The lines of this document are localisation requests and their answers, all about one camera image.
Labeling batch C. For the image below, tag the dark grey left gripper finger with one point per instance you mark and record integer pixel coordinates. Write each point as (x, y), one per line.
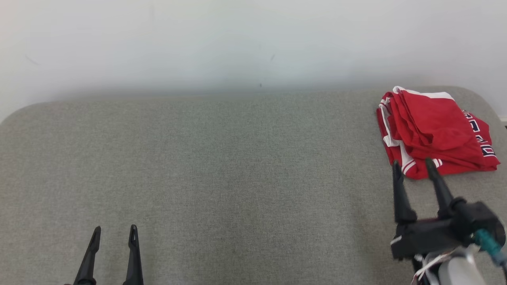
(134, 257)
(89, 257)

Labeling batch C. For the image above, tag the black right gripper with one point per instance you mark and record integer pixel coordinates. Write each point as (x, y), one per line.
(427, 237)

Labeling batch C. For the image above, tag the red white lettered jersey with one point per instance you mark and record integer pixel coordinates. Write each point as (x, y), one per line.
(481, 152)

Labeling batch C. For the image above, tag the red shorts with white stripe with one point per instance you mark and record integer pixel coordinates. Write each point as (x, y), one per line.
(431, 118)

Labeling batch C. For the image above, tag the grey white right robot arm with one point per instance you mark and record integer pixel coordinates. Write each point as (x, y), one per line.
(459, 269)

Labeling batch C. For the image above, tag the grey fabric panel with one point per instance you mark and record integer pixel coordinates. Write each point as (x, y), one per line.
(198, 178)

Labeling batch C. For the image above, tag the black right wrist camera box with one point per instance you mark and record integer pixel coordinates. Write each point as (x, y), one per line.
(477, 221)

